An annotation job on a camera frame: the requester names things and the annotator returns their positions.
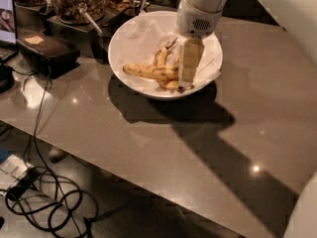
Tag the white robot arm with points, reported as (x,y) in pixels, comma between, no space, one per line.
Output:
(270,83)

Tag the glass jar of nuts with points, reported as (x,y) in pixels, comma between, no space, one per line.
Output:
(69,11)

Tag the white paper on floor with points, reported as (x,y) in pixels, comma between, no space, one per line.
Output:
(12,170)

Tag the dark tray stand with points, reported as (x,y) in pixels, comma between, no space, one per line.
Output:
(85,37)

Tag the serving tongs in jar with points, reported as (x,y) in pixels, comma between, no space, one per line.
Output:
(88,18)

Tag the laptop computer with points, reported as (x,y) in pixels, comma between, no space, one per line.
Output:
(8,30)

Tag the left rear yellow banana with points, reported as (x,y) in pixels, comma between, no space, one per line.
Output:
(161,55)

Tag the black power adapter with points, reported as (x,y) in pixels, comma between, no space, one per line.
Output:
(24,183)

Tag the white ceramic bowl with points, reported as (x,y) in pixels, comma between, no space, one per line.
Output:
(139,39)

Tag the black box device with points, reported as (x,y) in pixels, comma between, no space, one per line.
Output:
(47,55)

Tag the spotted yellow banana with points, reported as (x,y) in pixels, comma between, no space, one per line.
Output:
(151,71)

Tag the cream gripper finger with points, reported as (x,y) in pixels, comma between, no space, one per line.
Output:
(191,52)

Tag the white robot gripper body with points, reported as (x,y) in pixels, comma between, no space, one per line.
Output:
(194,21)

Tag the white paper liner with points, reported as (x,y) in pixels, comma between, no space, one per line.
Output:
(149,55)

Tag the black round object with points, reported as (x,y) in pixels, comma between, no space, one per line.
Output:
(6,77)

